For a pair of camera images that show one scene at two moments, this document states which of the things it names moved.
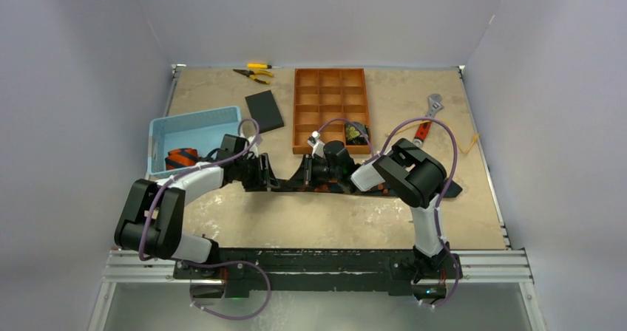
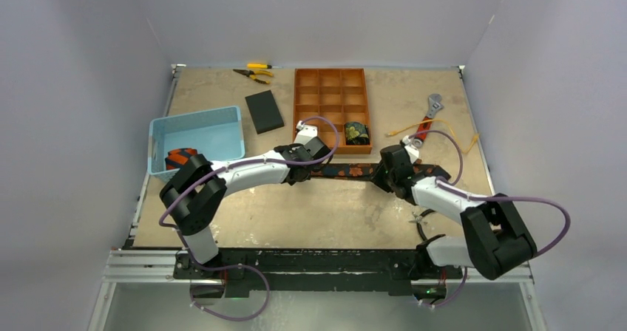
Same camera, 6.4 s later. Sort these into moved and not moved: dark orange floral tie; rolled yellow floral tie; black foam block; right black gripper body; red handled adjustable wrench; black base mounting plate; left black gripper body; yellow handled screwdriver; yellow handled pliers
Moved: left black gripper body; right black gripper body; dark orange floral tie
Not moved: rolled yellow floral tie; yellow handled screwdriver; black base mounting plate; red handled adjustable wrench; black foam block; yellow handled pliers
